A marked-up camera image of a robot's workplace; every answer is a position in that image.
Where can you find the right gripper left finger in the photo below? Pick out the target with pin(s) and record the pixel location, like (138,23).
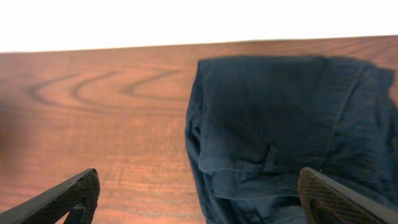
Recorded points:
(76,199)

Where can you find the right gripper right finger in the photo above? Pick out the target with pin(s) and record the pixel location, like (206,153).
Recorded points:
(326,201)

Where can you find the navy blue shorts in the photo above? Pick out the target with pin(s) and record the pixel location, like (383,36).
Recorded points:
(254,122)

